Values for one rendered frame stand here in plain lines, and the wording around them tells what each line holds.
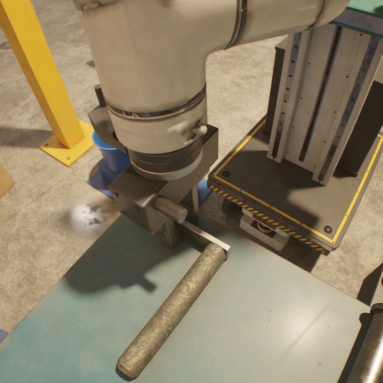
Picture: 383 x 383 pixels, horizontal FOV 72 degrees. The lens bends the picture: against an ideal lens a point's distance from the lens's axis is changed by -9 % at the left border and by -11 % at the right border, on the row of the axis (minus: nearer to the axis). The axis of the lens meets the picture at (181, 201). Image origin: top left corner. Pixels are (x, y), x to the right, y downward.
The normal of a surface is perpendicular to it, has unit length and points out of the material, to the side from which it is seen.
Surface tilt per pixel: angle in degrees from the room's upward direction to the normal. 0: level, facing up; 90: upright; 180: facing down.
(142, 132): 90
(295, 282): 0
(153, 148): 91
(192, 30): 93
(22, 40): 90
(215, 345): 0
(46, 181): 0
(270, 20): 107
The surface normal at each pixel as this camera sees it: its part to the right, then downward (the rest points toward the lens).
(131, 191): -0.08, -0.59
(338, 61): -0.63, 0.66
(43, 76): 0.80, 0.44
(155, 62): 0.22, 0.78
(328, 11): 0.47, 0.85
